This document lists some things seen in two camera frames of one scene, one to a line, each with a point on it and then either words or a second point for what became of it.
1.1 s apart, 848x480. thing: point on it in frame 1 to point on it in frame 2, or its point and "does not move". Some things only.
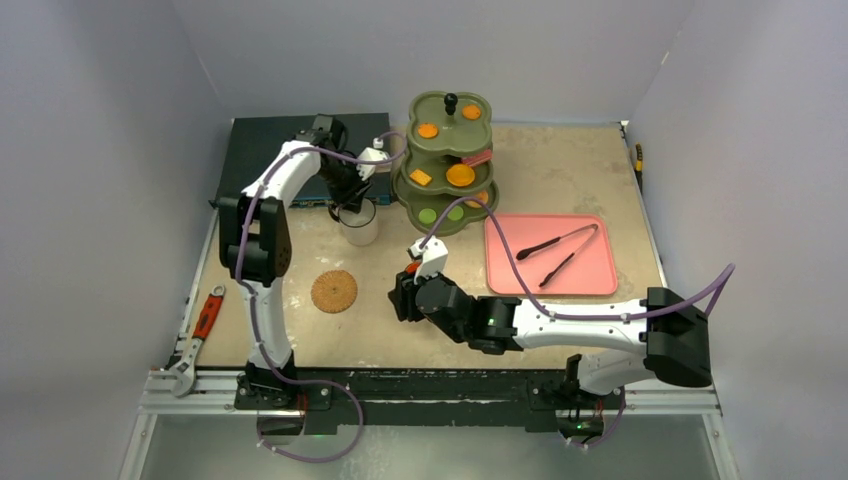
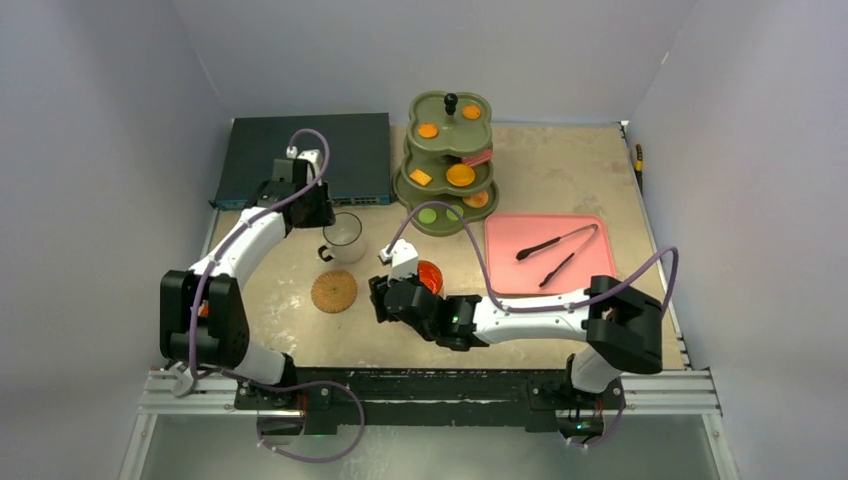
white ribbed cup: x=361 y=228 to x=345 y=243
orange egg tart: x=460 y=175 does not move
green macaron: x=455 y=213 does not move
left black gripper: x=351 y=197 to x=324 y=216
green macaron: x=427 y=215 does not move
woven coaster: x=334 y=291 does not move
